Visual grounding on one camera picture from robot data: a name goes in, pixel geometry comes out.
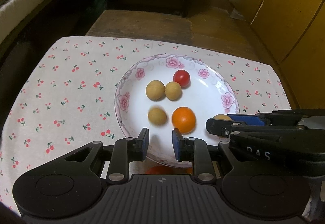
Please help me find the tan longan fruit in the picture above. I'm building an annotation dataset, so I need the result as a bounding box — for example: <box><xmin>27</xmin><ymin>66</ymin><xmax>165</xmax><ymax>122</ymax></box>
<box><xmin>148</xmin><ymin>107</ymin><xmax>167</xmax><ymax>126</ymax></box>
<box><xmin>165</xmin><ymin>82</ymin><xmax>182</xmax><ymax>101</ymax></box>
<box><xmin>213</xmin><ymin>114</ymin><xmax>232</xmax><ymax>121</ymax></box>
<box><xmin>145</xmin><ymin>80</ymin><xmax>165</xmax><ymax>101</ymax></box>

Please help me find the orange tangerine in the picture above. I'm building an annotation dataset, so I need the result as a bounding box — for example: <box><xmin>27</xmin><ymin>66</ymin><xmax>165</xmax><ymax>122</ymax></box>
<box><xmin>172</xmin><ymin>107</ymin><xmax>196</xmax><ymax>134</ymax></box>
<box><xmin>186</xmin><ymin>168</ymin><xmax>193</xmax><ymax>174</ymax></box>

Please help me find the red cherry tomato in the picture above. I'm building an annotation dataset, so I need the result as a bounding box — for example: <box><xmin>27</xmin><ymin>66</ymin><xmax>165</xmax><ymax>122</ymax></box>
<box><xmin>145</xmin><ymin>165</ymin><xmax>175</xmax><ymax>175</ymax></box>
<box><xmin>173</xmin><ymin>70</ymin><xmax>191</xmax><ymax>88</ymax></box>

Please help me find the white floral plate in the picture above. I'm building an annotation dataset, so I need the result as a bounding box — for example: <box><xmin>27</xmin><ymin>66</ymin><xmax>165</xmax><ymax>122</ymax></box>
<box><xmin>115</xmin><ymin>54</ymin><xmax>240</xmax><ymax>168</ymax></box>

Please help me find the cherry print tablecloth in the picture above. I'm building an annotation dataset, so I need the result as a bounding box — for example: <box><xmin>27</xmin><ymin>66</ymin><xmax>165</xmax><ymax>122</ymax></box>
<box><xmin>1</xmin><ymin>36</ymin><xmax>290</xmax><ymax>210</ymax></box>

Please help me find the yellow wooden wardrobe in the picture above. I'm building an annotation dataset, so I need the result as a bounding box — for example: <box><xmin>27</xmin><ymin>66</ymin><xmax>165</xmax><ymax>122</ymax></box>
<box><xmin>231</xmin><ymin>0</ymin><xmax>324</xmax><ymax>108</ymax></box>

